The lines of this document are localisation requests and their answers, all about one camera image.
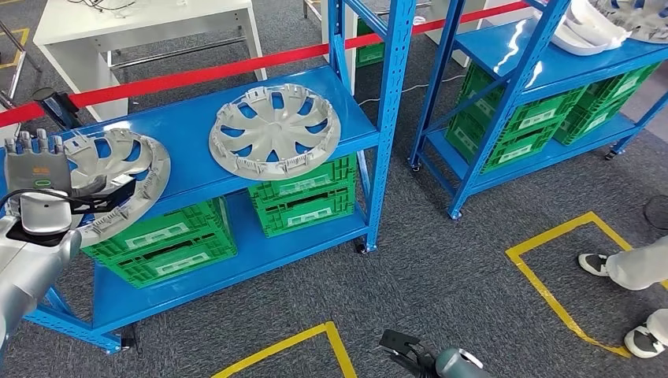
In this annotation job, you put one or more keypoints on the black barrier post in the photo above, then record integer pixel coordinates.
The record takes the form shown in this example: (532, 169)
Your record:
(57, 107)

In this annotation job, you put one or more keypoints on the white moulded plastic part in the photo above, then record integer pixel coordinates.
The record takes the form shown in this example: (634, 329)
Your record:
(579, 36)

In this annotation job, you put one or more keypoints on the silver wheel cover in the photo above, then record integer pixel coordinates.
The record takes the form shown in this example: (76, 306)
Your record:
(159, 177)
(274, 130)
(642, 21)

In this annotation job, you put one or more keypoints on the white table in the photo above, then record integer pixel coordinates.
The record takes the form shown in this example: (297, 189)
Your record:
(130, 21)

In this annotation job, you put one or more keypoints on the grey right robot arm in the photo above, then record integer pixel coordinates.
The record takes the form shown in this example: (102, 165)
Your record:
(462, 365)

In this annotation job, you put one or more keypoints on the person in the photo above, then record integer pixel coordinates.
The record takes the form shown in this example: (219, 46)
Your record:
(636, 268)

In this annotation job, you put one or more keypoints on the blue metal shelf rack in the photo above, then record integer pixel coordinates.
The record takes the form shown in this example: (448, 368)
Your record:
(574, 68)
(188, 135)

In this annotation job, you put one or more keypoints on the metal tube frame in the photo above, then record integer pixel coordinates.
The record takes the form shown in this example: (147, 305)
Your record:
(16, 78)

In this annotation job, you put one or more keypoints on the red barrier belt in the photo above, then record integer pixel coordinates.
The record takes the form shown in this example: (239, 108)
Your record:
(208, 74)

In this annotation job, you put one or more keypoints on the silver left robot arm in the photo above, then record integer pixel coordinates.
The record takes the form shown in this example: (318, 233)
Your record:
(31, 271)

